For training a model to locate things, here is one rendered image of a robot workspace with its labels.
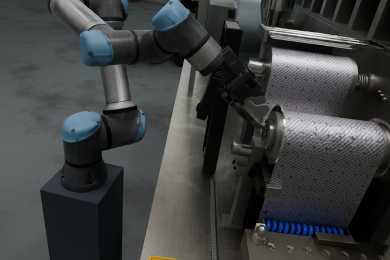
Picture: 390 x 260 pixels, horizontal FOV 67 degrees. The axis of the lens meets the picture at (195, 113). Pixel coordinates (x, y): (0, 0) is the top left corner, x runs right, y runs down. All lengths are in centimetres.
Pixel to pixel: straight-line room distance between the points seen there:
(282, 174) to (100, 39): 51
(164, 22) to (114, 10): 42
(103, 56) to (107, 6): 39
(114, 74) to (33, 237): 141
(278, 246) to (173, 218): 33
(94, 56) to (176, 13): 19
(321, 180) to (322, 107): 26
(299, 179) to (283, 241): 16
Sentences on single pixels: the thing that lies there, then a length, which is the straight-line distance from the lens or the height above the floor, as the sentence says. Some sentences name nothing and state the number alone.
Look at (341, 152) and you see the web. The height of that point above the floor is 126.
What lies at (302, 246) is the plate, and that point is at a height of 103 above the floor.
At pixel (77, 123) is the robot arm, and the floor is 112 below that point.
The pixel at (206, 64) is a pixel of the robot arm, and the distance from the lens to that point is 64.
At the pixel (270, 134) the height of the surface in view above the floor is 127.
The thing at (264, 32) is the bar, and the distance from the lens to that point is 90.
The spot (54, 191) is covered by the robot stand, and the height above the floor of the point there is 90.
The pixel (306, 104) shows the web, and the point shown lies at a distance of 95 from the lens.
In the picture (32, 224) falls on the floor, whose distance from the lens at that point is 226.
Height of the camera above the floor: 160
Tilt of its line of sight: 27 degrees down
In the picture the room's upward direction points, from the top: 8 degrees clockwise
